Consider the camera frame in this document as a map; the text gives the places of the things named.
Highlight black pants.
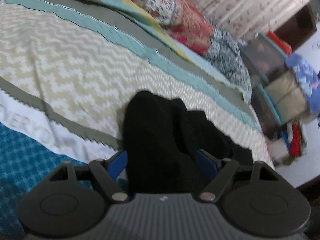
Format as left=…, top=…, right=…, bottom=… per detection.
left=123, top=91, right=253, bottom=194

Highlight pile of colourful clothes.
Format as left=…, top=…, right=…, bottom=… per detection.
left=272, top=120, right=308, bottom=166

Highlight clear plastic storage bin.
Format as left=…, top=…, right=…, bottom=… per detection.
left=240, top=34, right=310, bottom=138

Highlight patterned bedsheet with text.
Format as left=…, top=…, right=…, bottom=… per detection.
left=1, top=0, right=271, bottom=239

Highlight blue patterned cloth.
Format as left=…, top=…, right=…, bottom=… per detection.
left=285, top=53, right=319, bottom=124

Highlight colourful patchwork quilt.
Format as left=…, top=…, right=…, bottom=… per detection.
left=130, top=0, right=252, bottom=97

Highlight dark wooden cabinet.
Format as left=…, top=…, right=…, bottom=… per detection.
left=274, top=4, right=317, bottom=51

